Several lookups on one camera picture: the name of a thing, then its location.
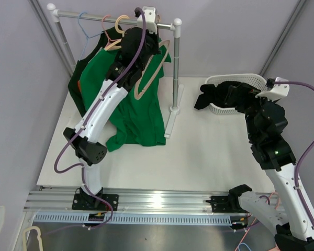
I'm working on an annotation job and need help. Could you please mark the orange t shirt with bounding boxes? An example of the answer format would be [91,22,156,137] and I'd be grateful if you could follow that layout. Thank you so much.
[77,81,81,93]

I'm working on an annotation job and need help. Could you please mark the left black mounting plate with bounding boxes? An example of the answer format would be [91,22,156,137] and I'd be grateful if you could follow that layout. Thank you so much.
[72,193,119,211]

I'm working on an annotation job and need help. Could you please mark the white slotted cable duct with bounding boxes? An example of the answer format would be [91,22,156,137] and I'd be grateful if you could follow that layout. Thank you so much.
[33,212,232,226]

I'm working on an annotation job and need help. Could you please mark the beige hanger on floor left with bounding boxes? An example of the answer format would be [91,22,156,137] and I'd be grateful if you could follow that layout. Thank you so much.
[21,226,44,251]

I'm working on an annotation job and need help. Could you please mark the dark green t shirt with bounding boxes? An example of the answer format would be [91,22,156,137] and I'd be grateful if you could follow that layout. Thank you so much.
[68,32,108,117]

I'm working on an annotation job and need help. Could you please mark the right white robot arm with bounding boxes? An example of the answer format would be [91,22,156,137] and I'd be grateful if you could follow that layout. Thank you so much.
[226,77,314,250]

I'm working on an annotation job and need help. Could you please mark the silver clothes rack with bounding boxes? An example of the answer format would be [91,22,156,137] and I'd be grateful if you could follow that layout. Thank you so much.
[47,3,184,139]

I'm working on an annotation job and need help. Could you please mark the blue hanger on floor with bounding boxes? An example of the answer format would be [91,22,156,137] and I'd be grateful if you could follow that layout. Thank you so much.
[235,242,251,251]

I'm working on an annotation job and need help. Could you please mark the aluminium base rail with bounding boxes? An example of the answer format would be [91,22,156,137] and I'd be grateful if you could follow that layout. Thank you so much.
[23,186,308,214]

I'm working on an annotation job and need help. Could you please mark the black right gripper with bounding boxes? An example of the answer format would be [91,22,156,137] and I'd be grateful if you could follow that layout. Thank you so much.
[224,83,278,142]

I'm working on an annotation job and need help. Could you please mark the white plastic basket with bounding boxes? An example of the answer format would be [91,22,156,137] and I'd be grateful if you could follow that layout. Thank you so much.
[205,73,266,116]

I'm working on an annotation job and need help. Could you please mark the blue wire hanger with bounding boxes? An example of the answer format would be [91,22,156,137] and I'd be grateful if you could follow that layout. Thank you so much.
[77,12,103,61]

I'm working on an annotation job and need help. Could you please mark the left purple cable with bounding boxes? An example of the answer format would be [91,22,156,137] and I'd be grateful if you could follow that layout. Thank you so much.
[54,7,147,231]

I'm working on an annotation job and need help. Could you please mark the black t shirt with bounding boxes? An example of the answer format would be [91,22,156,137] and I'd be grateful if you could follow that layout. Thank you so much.
[194,81,259,110]

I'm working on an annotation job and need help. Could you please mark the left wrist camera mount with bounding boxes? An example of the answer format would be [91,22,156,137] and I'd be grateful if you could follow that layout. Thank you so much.
[134,6,158,34]

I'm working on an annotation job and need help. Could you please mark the black mounting plate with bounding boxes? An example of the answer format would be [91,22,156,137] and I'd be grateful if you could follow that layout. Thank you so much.
[205,195,244,213]
[72,193,119,211]

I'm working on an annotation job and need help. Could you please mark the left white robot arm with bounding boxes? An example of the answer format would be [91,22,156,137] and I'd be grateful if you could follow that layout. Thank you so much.
[63,27,169,210]

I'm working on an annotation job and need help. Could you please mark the beige plastic hanger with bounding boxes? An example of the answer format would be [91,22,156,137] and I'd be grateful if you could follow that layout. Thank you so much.
[102,15,129,51]
[134,39,171,100]

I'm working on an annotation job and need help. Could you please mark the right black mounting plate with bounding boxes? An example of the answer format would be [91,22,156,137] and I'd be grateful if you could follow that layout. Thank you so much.
[205,195,244,213]

